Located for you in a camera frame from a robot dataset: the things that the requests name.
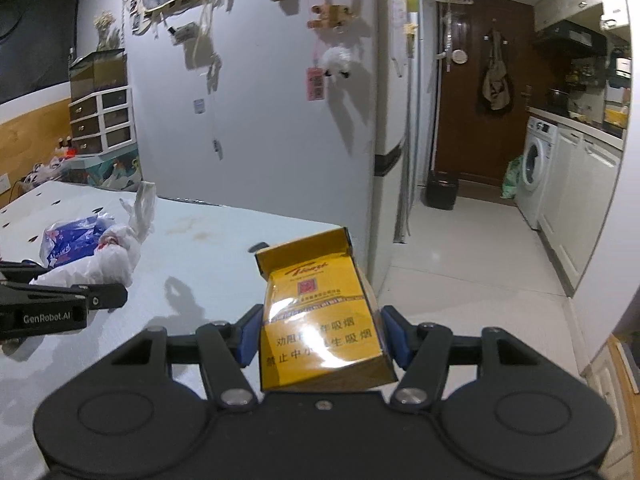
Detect white plastic bag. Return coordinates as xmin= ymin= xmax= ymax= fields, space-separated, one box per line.
xmin=30 ymin=181 xmax=158 ymax=288

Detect white drawer unit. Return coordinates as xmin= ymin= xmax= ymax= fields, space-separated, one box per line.
xmin=67 ymin=85 xmax=137 ymax=157

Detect white kitchen cabinets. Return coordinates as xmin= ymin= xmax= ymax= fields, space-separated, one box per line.
xmin=537 ymin=122 xmax=626 ymax=286

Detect white plush sheep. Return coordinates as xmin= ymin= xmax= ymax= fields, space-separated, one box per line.
xmin=320 ymin=46 xmax=353 ymax=81

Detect black range hood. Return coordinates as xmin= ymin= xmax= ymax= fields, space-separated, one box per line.
xmin=532 ymin=20 xmax=608 ymax=58

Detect clear glass box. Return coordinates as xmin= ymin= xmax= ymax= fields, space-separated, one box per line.
xmin=68 ymin=49 xmax=128 ymax=97

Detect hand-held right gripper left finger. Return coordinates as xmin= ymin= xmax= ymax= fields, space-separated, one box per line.
xmin=109 ymin=304 xmax=264 ymax=409

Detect white refrigerator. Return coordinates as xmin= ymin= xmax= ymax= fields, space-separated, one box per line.
xmin=371 ymin=0 xmax=422 ymax=281

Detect wooden hanging toy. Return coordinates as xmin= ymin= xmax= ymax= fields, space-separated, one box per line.
xmin=307 ymin=4 xmax=353 ymax=31

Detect dried flowers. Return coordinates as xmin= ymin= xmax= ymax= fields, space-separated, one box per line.
xmin=93 ymin=10 xmax=122 ymax=51

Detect black trash bin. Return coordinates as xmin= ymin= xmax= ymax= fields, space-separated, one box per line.
xmin=425 ymin=170 xmax=459 ymax=211

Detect white cabinet with wooden top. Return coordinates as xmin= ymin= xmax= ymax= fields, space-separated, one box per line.
xmin=585 ymin=332 xmax=640 ymax=461

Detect pile of plush toys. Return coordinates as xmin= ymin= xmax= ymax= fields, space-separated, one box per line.
xmin=25 ymin=142 xmax=76 ymax=186

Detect green plastic bag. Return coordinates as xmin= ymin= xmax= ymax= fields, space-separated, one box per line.
xmin=501 ymin=156 xmax=523 ymax=200

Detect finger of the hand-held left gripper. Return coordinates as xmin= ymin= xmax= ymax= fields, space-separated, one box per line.
xmin=70 ymin=281 xmax=129 ymax=312
xmin=0 ymin=260 xmax=51 ymax=285

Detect blue printed plastic packet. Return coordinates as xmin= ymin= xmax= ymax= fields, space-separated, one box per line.
xmin=40 ymin=215 xmax=113 ymax=268

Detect teal patterned box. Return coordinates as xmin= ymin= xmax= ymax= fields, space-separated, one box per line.
xmin=75 ymin=147 xmax=143 ymax=191

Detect white washing machine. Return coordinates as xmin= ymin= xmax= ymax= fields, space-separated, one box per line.
xmin=515 ymin=116 xmax=559 ymax=231

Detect yellow cigarette box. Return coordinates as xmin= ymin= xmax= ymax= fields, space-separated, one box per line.
xmin=254 ymin=226 xmax=398 ymax=393

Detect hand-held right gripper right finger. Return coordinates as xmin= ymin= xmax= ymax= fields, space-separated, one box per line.
xmin=380 ymin=304 xmax=540 ymax=410

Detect beige hanging bag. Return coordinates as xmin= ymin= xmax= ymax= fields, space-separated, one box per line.
xmin=481 ymin=30 xmax=512 ymax=111

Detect brown wooden door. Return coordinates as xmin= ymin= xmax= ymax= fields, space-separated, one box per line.
xmin=432 ymin=0 xmax=541 ymax=200

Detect pink hanging tag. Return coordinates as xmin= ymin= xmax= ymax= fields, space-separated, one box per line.
xmin=306 ymin=66 xmax=325 ymax=102

